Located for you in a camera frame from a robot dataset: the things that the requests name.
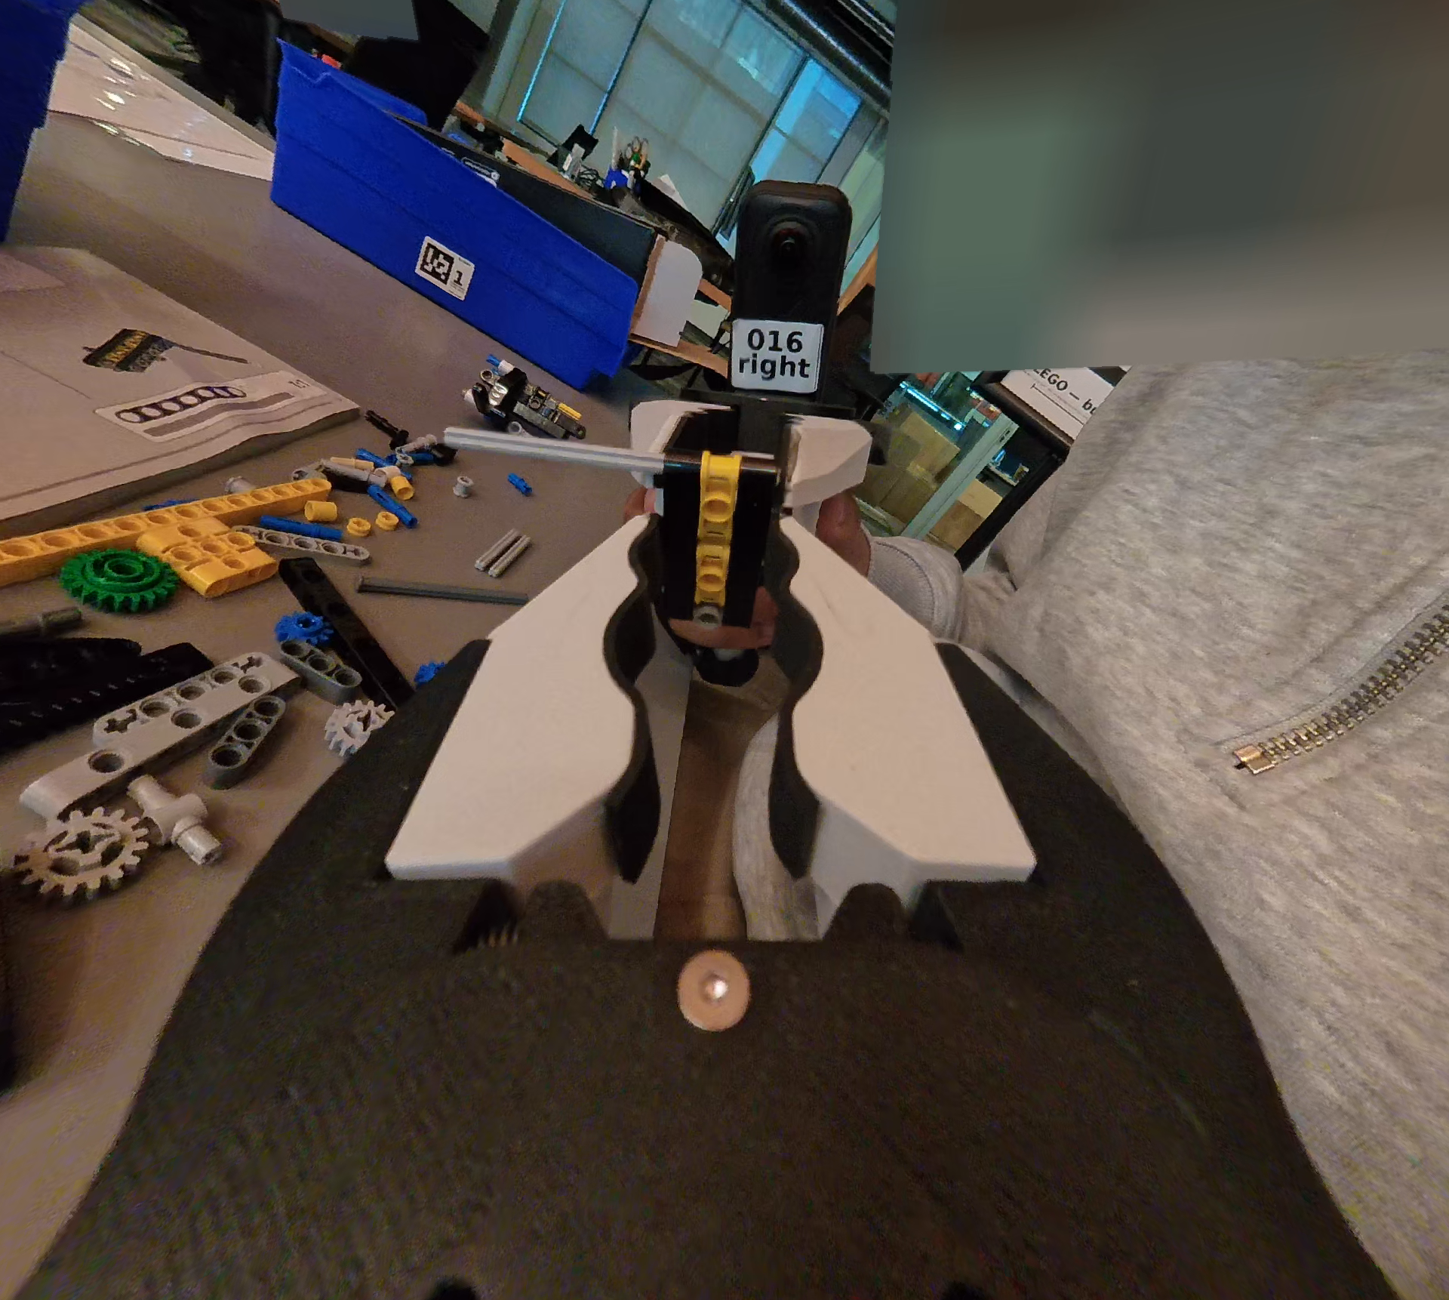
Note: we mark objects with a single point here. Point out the stacked cardboard boxes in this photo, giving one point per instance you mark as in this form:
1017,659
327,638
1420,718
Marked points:
938,484

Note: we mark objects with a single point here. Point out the white paper sheet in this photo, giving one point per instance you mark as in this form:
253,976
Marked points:
158,100

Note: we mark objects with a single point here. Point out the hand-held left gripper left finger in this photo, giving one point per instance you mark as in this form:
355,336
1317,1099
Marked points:
522,756

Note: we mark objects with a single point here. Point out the cluttered office desk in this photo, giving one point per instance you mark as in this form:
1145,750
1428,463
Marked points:
588,168

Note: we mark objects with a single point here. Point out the black yellow lego beam assembly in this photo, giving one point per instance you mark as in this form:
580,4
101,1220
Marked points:
715,531

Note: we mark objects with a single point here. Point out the cardboard box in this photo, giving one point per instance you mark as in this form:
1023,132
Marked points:
679,304

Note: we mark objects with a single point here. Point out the blue storage bin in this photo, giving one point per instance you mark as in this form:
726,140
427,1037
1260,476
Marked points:
451,224
27,77

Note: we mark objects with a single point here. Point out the lego instruction booklet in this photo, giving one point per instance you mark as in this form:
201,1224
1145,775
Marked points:
112,417

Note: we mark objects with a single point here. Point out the pile of loose lego pieces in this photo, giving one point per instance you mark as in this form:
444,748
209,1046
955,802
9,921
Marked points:
192,540

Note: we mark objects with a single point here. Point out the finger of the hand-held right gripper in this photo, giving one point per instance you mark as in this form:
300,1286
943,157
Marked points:
650,439
838,463

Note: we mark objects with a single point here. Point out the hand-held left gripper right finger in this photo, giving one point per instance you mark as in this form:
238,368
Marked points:
905,756

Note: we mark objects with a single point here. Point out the person's right hand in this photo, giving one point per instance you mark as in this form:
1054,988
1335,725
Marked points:
847,531

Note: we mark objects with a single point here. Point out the small black lego assembly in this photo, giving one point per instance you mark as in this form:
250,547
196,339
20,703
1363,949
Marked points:
522,399

